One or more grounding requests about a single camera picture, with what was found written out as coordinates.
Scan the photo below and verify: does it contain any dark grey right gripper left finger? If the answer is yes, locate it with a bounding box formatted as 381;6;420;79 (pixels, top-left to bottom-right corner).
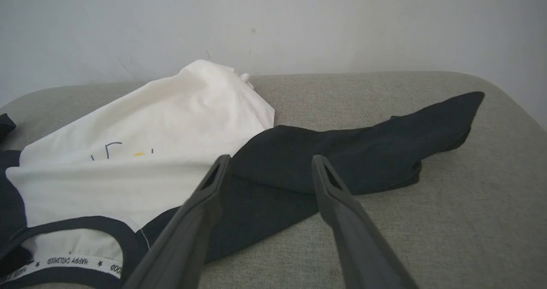
122;154;232;289

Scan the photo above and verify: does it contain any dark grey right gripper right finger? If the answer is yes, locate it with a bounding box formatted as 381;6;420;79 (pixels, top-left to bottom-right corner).
311;154;420;289

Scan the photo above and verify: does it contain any white shirt with black sleeves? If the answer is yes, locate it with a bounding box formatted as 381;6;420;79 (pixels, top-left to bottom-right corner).
0;59;485;289

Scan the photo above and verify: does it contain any grey-green fabric sofa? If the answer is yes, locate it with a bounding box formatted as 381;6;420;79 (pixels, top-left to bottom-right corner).
0;71;547;289

